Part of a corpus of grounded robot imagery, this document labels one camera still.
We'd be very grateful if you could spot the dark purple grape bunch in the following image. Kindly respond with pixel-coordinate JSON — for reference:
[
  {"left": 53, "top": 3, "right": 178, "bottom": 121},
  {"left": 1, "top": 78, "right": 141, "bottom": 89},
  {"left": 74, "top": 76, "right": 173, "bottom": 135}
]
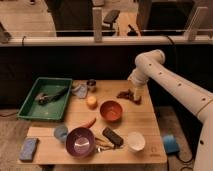
[{"left": 117, "top": 89, "right": 141, "bottom": 105}]

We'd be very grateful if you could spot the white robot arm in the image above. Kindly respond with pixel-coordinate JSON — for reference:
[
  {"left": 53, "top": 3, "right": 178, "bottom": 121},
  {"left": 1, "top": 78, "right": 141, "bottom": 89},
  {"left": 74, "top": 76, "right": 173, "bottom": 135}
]
[{"left": 128, "top": 49, "right": 213, "bottom": 171}]

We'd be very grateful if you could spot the red orange bowl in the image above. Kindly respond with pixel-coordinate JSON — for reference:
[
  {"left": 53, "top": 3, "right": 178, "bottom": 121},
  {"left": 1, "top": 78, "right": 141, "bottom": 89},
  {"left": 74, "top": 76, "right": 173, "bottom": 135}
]
[{"left": 100, "top": 100, "right": 123, "bottom": 122}]

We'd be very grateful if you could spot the purple bowl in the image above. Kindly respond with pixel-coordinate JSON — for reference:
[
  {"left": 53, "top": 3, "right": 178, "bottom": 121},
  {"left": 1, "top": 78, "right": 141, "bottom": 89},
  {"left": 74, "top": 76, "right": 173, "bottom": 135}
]
[{"left": 65, "top": 127, "right": 96, "bottom": 158}]

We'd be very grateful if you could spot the wooden table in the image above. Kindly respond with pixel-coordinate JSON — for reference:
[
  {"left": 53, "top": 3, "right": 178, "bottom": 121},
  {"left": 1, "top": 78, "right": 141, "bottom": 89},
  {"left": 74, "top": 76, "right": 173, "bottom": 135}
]
[{"left": 27, "top": 80, "right": 167, "bottom": 165}]

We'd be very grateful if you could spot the yellow orange fruit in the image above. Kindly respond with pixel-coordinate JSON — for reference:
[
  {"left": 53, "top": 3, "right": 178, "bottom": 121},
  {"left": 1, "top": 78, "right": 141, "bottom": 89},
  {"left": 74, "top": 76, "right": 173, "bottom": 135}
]
[{"left": 86, "top": 96, "right": 97, "bottom": 109}]

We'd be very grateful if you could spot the small metal can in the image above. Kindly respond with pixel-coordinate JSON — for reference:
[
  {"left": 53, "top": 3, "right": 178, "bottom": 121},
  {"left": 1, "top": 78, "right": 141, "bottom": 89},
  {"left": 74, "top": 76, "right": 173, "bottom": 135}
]
[{"left": 86, "top": 79, "right": 96, "bottom": 92}]

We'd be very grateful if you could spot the white cup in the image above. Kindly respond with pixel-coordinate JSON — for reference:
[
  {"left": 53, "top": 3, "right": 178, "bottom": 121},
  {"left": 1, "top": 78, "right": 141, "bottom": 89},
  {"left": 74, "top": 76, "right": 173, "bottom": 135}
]
[{"left": 127, "top": 132, "right": 146, "bottom": 153}]

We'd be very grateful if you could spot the dark rectangular block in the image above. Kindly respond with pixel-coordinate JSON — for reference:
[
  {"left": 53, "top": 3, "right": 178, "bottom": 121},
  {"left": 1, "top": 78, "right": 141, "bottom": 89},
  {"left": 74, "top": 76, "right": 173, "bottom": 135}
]
[{"left": 102, "top": 127, "right": 124, "bottom": 147}]

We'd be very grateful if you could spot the grey blue cloth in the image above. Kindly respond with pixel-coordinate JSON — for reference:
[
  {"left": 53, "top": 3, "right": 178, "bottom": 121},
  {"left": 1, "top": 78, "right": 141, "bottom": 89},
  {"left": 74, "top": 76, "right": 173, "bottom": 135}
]
[{"left": 72, "top": 84, "right": 88, "bottom": 99}]

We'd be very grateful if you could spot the blue round floor object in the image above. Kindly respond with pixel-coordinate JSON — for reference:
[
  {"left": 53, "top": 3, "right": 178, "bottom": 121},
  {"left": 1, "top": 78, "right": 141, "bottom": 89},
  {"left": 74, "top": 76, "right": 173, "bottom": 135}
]
[{"left": 163, "top": 135, "right": 180, "bottom": 154}]

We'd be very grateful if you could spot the red chili pepper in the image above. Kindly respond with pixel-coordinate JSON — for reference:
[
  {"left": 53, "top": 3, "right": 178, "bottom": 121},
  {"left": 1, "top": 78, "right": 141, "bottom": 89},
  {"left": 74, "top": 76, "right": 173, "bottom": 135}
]
[{"left": 79, "top": 117, "right": 96, "bottom": 129}]

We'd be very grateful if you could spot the light blue cup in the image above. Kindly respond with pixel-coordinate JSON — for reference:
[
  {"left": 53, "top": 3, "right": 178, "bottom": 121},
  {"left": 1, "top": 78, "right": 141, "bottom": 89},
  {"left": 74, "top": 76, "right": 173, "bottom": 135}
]
[{"left": 54, "top": 125, "right": 68, "bottom": 142}]

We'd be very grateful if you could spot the green plastic tray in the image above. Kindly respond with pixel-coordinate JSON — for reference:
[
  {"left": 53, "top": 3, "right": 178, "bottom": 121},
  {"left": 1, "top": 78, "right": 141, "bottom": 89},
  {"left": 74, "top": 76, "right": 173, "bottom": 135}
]
[{"left": 17, "top": 77, "right": 72, "bottom": 121}]

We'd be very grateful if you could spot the dark tool in tray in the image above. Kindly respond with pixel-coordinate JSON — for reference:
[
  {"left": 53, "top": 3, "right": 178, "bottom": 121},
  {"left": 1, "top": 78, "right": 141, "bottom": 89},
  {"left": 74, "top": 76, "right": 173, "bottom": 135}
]
[{"left": 35, "top": 87, "right": 68, "bottom": 105}]

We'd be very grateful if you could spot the blue sponge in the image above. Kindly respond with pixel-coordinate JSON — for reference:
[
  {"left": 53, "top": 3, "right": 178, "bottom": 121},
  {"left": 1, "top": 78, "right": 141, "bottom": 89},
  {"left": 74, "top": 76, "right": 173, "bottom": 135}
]
[{"left": 19, "top": 138, "right": 39, "bottom": 162}]

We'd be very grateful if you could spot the white horizontal rail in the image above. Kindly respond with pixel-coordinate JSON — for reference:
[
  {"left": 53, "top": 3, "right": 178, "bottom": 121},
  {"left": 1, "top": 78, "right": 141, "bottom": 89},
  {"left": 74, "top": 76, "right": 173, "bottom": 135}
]
[{"left": 0, "top": 35, "right": 213, "bottom": 47}]

